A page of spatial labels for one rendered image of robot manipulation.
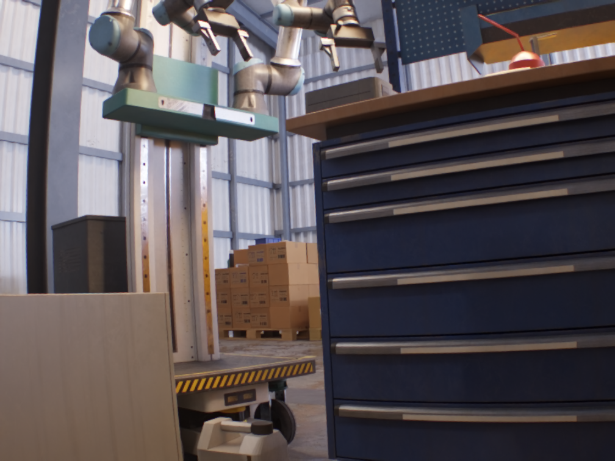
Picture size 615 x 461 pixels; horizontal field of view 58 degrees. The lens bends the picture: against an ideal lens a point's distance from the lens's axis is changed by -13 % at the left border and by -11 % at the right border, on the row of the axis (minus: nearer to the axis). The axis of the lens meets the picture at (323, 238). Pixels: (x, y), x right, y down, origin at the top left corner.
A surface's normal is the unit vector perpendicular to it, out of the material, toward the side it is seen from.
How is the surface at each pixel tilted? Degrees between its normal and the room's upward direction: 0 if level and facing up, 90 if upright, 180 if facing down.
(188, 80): 90
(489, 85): 90
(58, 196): 90
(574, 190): 90
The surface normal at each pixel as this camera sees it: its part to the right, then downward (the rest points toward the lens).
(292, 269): 0.84, -0.09
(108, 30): -0.32, 0.07
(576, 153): -0.56, -0.04
